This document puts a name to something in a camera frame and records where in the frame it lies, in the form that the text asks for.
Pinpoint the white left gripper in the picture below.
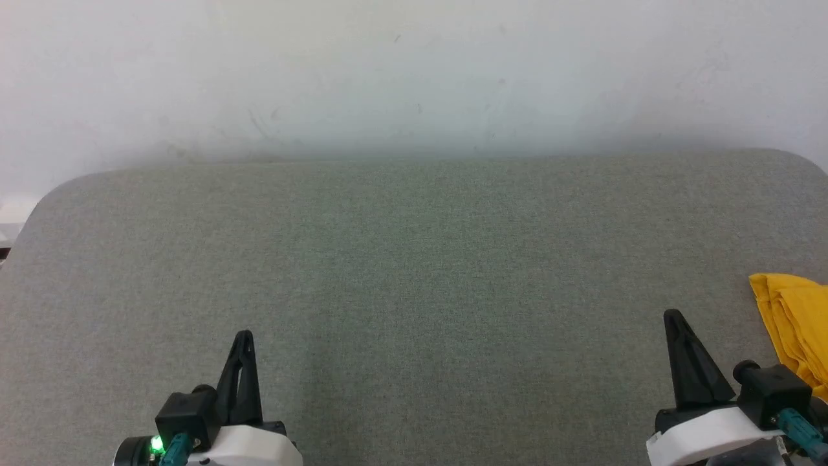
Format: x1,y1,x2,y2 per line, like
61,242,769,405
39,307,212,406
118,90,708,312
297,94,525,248
188,330,298,466

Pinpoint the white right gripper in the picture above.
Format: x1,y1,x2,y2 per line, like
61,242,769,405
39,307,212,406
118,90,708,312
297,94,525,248
647,309,783,466

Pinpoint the yellow cartoon print garment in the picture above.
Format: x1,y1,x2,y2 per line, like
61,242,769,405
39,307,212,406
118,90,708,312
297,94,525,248
748,273,828,402

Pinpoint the grey fabric sofa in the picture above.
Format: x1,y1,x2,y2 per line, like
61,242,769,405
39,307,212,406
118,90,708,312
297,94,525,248
0,149,828,466

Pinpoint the right camera cable teal plug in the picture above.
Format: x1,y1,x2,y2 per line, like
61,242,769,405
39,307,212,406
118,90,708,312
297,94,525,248
776,409,828,464

